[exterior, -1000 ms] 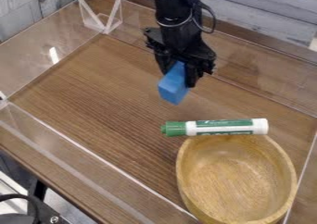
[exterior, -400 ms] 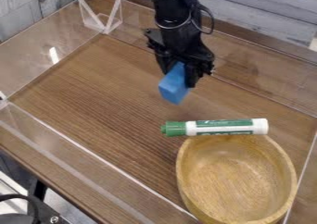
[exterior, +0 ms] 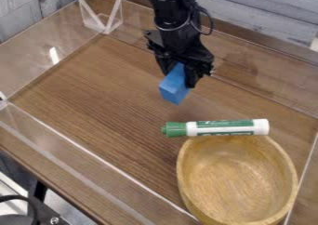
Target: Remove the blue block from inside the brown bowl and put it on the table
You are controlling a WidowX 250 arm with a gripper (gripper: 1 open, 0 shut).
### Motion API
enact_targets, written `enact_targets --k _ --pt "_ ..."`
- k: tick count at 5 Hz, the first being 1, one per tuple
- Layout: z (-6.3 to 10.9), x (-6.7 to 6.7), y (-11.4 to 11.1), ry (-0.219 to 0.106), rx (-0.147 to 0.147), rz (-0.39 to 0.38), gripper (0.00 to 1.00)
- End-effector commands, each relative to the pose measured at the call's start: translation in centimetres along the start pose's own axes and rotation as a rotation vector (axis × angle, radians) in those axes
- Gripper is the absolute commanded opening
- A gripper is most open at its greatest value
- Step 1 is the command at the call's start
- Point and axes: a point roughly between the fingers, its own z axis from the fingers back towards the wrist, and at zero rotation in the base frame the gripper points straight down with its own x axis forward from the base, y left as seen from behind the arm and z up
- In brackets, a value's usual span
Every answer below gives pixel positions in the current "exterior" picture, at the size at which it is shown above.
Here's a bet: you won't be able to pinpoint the brown wooden bowl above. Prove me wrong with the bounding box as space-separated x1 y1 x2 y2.
176 136 298 225

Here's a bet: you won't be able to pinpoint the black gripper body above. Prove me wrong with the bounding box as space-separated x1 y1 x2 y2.
143 25 216 78

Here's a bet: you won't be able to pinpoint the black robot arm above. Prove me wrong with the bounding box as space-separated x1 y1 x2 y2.
144 0 214 88

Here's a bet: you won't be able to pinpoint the clear acrylic tray wall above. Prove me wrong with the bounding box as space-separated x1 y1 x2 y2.
0 93 198 225

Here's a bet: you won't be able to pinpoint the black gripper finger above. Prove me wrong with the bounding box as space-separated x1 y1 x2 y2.
155 50 178 75
186 64 203 88

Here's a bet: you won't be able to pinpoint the black cable lower left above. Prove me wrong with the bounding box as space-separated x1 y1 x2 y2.
0 194 40 225

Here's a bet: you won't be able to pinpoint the blue foam block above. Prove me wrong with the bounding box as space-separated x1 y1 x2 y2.
159 63 190 105

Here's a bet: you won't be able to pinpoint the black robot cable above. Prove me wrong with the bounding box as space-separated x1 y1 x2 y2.
187 4 215 37

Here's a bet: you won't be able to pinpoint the green white dry-erase marker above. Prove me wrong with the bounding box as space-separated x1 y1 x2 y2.
162 119 270 138

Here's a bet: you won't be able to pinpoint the clear acrylic corner bracket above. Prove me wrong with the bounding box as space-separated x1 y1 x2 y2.
79 0 123 35

